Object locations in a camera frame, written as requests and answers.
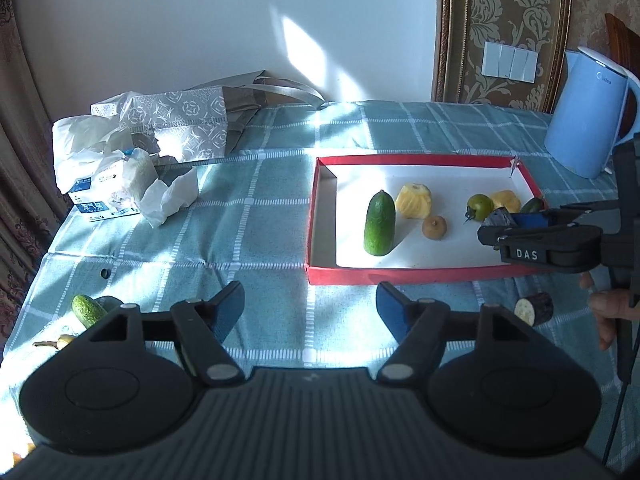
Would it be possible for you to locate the white plastic bag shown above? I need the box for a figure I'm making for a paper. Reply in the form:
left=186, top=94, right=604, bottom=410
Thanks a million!
left=52, top=91, right=136, bottom=193

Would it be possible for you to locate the red cardboard box tray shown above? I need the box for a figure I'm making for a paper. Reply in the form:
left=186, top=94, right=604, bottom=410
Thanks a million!
left=305, top=154, right=563, bottom=287

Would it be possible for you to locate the white wall switch panel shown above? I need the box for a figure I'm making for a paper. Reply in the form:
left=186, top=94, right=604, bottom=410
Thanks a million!
left=482, top=41, right=541, bottom=83

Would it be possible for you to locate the grey patterned gift bag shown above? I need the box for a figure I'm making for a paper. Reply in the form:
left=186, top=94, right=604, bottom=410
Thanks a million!
left=119, top=70, right=331, bottom=163

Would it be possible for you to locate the brown longan fruit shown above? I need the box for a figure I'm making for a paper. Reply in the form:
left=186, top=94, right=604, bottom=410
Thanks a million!
left=421, top=215, right=448, bottom=241

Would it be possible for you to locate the person's right hand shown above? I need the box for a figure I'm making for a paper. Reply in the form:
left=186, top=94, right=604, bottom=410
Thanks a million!
left=579, top=271, right=620, bottom=352

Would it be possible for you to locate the brown curtain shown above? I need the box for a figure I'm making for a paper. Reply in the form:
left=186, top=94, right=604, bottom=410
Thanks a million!
left=0, top=0, right=73, bottom=331

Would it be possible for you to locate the yellow pineapple chunk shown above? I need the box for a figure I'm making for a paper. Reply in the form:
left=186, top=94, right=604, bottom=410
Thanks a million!
left=395, top=183, right=433, bottom=220
left=489, top=189, right=522, bottom=213

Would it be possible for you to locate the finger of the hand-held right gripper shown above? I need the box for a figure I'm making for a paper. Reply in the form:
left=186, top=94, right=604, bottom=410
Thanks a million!
left=477, top=224, right=607, bottom=274
left=512, top=199, right=621, bottom=229

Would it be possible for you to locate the eggplant piece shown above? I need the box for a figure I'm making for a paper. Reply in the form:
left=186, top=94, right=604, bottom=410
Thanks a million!
left=514, top=291, right=554, bottom=328

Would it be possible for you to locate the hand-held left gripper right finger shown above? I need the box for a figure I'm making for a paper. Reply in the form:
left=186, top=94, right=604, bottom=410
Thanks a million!
left=375, top=281, right=539, bottom=386

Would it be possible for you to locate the wooden chair back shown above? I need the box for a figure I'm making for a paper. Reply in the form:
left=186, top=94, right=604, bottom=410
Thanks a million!
left=604, top=12, right=640, bottom=81

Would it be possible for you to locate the teal checked tablecloth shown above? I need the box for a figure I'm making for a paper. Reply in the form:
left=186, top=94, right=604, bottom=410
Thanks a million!
left=0, top=99, right=640, bottom=480

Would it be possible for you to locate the ornate wooden frame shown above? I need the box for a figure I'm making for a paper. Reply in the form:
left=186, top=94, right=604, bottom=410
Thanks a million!
left=431, top=0, right=574, bottom=113

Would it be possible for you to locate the white tissue pack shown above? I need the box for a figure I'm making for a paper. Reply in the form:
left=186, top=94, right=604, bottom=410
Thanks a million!
left=67, top=147, right=160, bottom=223

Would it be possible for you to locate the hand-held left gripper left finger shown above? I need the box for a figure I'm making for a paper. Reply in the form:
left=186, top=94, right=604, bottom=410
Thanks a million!
left=90, top=280, right=247, bottom=387

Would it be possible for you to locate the black cable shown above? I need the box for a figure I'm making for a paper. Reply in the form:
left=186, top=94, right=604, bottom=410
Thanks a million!
left=600, top=377, right=628, bottom=468

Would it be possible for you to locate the green cucumber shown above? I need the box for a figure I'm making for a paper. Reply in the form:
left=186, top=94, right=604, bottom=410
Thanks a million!
left=71, top=294, right=108, bottom=331
left=363, top=189, right=397, bottom=257

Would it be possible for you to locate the yellow banana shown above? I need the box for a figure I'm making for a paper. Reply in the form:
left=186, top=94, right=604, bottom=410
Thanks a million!
left=32, top=335, right=76, bottom=351

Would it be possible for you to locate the crumpled white tissue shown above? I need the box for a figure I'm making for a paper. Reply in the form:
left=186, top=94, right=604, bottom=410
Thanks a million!
left=139, top=166, right=200, bottom=229

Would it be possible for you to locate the blue electric kettle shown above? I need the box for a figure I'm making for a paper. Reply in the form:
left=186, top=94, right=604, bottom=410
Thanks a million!
left=543, top=46, right=640, bottom=180

